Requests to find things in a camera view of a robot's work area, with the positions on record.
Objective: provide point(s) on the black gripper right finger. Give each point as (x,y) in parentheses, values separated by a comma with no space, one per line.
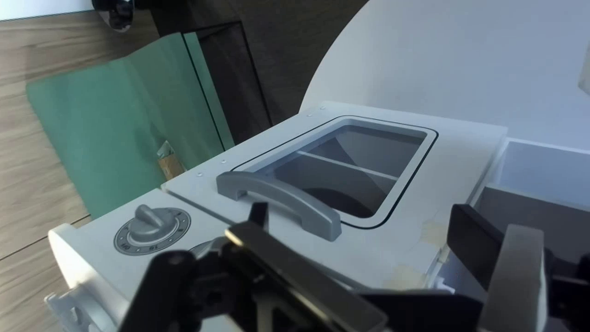
(519,277)

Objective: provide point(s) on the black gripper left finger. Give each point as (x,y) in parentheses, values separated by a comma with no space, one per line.
(296,277)

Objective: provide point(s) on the white oven door with window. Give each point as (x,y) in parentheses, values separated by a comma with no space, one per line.
(430,204)

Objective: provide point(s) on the white toy kitchen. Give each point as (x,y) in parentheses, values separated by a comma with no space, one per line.
(443,196)

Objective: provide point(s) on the grey oven knob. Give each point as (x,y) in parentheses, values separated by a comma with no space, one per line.
(150,229)

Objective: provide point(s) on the green board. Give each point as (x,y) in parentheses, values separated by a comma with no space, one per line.
(117,122)

